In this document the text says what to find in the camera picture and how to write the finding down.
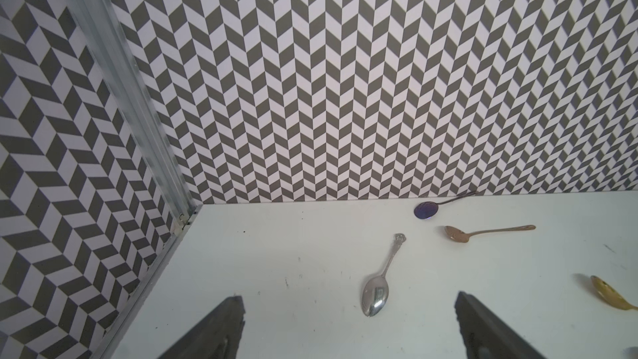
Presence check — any ornate silver spoon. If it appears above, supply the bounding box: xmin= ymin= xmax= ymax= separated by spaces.
xmin=362 ymin=233 xmax=407 ymax=317

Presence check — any rose gold long spoon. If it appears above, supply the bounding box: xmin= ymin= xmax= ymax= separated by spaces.
xmin=444 ymin=224 xmax=537 ymax=244

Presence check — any gold spoon plain handle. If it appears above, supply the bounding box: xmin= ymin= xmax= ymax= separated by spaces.
xmin=590 ymin=275 xmax=637 ymax=311

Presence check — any aluminium corner post left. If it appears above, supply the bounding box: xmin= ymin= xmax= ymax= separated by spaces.
xmin=66 ymin=0 xmax=196 ymax=231

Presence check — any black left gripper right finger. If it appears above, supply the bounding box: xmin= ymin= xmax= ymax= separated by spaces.
xmin=455 ymin=292 xmax=544 ymax=359

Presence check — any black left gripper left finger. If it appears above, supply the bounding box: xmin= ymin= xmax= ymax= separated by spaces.
xmin=159 ymin=296 xmax=245 ymax=359

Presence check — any purple iridescent spoon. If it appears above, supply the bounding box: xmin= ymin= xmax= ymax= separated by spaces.
xmin=414 ymin=191 xmax=477 ymax=219

